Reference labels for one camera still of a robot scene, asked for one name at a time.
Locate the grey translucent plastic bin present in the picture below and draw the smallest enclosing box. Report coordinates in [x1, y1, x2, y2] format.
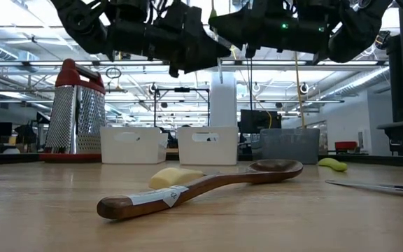
[259, 127, 321, 165]

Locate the black monitor stand post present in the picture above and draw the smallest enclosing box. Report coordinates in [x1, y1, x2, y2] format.
[386, 34, 403, 122]

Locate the black ceiling cable reel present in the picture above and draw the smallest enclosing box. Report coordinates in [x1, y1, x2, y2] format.
[375, 30, 392, 50]

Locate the lime green silicone spoon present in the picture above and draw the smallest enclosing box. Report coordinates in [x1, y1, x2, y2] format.
[318, 157, 348, 173]

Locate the steel box grater red handle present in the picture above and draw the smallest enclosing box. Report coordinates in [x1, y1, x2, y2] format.
[39, 58, 107, 164]

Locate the grey desk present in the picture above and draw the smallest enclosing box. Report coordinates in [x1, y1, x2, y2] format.
[376, 118, 403, 157]

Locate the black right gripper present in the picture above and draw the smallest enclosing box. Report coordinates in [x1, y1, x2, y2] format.
[208, 0, 334, 57]

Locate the white building column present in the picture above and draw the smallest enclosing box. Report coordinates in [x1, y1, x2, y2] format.
[210, 71, 238, 127]

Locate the black background rig frame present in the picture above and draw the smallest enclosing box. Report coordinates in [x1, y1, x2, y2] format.
[153, 87, 211, 127]

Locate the black background monitor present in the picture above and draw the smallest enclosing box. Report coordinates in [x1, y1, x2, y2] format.
[239, 109, 283, 134]

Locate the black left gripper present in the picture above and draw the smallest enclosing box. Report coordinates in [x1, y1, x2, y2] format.
[145, 0, 232, 78]

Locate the white plastic bin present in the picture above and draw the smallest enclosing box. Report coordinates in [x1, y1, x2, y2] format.
[99, 126, 169, 165]
[177, 125, 239, 166]

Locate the red seat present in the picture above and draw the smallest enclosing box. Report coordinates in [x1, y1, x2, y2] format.
[334, 141, 358, 152]

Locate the dark wooden spoon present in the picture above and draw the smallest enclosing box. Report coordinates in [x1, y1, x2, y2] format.
[96, 159, 304, 221]

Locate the long ceiling light strip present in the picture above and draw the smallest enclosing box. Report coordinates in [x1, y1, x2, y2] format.
[0, 59, 379, 67]

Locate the cream handled table knife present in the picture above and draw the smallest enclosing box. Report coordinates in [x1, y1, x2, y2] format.
[325, 178, 403, 195]
[148, 167, 205, 190]

